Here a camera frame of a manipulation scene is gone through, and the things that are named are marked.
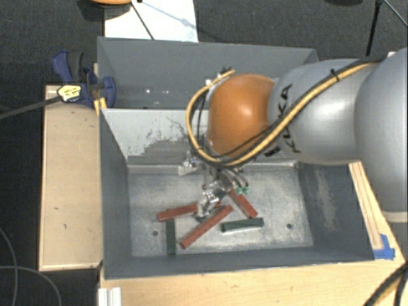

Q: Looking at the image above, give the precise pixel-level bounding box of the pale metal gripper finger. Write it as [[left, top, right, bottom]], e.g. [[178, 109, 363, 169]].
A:
[[196, 192, 215, 217], [201, 199, 222, 220]]

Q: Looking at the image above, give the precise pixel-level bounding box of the red-brown flat block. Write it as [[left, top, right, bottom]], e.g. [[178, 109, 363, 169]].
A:
[[178, 204, 234, 251], [156, 202, 200, 222], [226, 188, 259, 219]]

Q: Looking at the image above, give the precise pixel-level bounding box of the dark green flat block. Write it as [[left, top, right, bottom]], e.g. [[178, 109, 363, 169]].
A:
[[164, 219, 177, 256], [221, 217, 265, 234]]

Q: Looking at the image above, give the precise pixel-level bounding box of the grey metal bin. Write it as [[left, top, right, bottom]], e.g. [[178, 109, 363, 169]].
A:
[[96, 36, 375, 281]]

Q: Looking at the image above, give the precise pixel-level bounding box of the pale wood flat board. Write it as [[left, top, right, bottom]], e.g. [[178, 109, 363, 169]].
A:
[[38, 84, 105, 272]]

